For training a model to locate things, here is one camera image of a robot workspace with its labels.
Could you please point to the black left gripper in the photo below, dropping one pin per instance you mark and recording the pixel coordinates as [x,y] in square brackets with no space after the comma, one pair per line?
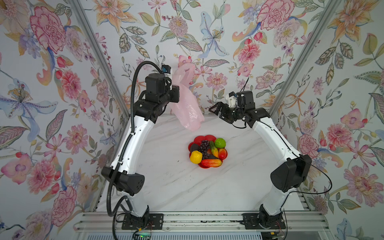
[175,98]

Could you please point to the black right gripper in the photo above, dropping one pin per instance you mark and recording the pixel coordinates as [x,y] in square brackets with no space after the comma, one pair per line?
[224,115]

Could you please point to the pink plastic bag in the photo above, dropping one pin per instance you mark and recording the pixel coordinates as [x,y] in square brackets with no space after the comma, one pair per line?
[187,110]

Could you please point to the green toy melon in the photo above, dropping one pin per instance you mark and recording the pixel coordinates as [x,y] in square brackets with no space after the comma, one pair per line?
[220,143]

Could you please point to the yellow toy pepper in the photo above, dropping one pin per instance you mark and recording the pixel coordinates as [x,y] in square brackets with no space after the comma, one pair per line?
[196,157]

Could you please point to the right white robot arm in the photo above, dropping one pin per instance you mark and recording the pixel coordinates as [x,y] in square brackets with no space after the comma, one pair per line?
[293,167]

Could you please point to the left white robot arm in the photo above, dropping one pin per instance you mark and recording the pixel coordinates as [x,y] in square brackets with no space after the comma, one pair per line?
[125,183]

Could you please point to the red flower-shaped plastic plate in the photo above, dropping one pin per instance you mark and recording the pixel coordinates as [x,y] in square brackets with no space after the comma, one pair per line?
[198,141]

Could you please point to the green orange toy papaya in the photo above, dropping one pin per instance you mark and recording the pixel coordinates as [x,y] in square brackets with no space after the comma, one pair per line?
[214,149]

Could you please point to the dark purple toy grapes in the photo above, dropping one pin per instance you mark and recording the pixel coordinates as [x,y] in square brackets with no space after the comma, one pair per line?
[204,149]

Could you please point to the red yellow toy peach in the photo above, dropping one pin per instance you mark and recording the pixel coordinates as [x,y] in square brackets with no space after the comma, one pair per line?
[222,154]

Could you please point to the dark toy avocado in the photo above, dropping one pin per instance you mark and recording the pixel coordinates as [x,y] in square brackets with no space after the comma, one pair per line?
[194,147]

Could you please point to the red orange toy mango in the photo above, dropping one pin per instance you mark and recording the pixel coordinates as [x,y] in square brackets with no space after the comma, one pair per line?
[210,163]

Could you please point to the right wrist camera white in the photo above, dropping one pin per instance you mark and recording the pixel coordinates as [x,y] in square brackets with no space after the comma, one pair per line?
[231,99]

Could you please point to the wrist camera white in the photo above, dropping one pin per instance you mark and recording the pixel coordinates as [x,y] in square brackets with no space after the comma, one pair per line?
[231,99]
[166,69]

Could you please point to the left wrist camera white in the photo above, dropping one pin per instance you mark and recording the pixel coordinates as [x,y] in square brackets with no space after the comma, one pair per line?
[166,69]

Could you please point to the aluminium corner post left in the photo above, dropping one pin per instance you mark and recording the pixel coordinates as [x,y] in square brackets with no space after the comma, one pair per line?
[90,35]

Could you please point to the aluminium corner post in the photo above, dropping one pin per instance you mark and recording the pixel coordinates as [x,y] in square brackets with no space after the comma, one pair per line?
[90,35]
[305,53]

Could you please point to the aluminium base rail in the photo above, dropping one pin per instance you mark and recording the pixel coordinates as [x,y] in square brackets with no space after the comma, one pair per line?
[294,221]

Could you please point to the aluminium corner post right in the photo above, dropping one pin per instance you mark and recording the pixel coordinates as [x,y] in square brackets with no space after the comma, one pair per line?
[305,53]

